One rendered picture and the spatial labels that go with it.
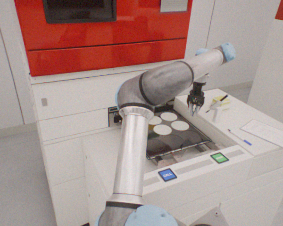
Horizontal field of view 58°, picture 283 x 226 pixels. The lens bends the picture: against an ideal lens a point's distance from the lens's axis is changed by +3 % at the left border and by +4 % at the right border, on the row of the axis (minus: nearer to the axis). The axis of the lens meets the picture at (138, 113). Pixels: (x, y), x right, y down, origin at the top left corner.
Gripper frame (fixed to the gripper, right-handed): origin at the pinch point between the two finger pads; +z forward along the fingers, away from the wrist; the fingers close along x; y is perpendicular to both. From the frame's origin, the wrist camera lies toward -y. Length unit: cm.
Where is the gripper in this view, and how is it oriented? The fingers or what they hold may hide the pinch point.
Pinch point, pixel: (193, 113)
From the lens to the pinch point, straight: 138.4
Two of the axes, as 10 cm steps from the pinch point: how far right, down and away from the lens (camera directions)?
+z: -0.4, 8.6, 5.0
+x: 9.7, 1.5, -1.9
